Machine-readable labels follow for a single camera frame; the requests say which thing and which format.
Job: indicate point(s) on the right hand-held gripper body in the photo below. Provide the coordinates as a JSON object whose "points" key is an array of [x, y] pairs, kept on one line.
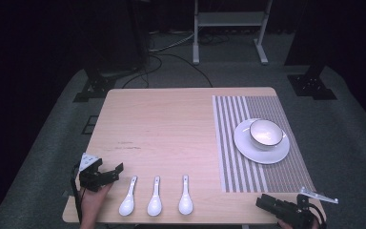
{"points": [[294, 213]]}

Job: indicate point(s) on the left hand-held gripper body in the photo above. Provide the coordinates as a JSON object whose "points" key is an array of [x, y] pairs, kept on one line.
{"points": [[90, 180]]}

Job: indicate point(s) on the person's right hand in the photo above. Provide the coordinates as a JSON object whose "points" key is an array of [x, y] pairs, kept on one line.
{"points": [[284, 225]]}

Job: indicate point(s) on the person's left hand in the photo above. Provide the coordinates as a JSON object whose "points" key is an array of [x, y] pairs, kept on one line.
{"points": [[90, 203]]}

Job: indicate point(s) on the grey striped placemat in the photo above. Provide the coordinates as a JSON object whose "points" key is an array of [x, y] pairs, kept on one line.
{"points": [[260, 178]]}

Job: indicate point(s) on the white ceramic spoon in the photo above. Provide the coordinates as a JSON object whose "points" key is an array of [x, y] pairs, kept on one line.
{"points": [[185, 202], [155, 203], [127, 202]]}

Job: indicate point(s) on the dark floor hatch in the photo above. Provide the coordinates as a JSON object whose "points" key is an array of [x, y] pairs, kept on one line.
{"points": [[90, 124]]}

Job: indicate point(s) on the white round plate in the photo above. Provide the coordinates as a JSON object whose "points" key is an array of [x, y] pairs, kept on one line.
{"points": [[251, 151]]}

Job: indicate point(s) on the white bowl with dark rim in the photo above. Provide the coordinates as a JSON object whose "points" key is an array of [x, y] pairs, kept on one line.
{"points": [[266, 132]]}

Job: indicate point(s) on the black stand base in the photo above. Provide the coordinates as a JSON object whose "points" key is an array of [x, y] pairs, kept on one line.
{"points": [[93, 89], [311, 84]]}

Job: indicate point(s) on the white metal stand frame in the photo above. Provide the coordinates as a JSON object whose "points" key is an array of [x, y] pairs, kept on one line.
{"points": [[228, 18]]}

